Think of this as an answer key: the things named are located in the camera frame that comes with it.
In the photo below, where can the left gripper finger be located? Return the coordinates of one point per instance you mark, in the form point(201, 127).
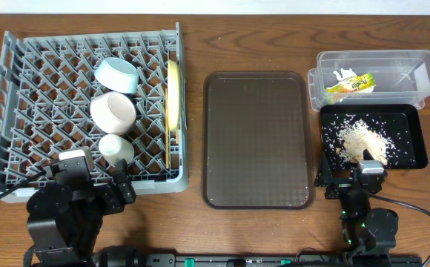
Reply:
point(120, 169)
point(125, 187)

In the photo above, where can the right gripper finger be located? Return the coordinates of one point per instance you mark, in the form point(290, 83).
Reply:
point(367, 156)
point(324, 175)

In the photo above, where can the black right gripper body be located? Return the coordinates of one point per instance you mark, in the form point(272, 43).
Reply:
point(338, 187)

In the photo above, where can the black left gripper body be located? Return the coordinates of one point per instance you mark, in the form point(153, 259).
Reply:
point(115, 190)

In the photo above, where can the white plastic cup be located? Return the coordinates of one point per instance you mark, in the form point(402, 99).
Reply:
point(114, 148)

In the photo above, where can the rice food scraps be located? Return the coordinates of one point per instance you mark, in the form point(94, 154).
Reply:
point(386, 136)

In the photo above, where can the pink white bowl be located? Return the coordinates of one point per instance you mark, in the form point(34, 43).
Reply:
point(113, 112)

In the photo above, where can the green orange snack wrapper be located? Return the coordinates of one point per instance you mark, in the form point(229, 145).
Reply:
point(357, 84)

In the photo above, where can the light blue bowl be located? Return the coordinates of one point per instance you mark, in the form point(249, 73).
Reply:
point(118, 75)

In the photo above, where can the yellow round plate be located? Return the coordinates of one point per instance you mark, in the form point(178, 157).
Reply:
point(173, 97)

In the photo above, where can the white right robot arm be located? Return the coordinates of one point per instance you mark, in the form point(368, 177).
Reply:
point(370, 232)

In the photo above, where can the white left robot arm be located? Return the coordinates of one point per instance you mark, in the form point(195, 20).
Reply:
point(65, 216)

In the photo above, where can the black waste tray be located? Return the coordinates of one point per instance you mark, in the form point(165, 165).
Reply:
point(408, 111)

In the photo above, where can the grey plastic dishwasher rack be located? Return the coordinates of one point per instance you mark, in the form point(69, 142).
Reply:
point(46, 86)

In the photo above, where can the clear plastic waste bin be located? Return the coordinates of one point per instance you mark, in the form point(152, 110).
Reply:
point(401, 76)

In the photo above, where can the dark brown serving tray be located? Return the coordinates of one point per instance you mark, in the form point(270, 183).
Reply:
point(257, 152)

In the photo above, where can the white crumpled tissue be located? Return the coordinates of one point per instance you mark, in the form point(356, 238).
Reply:
point(343, 74)

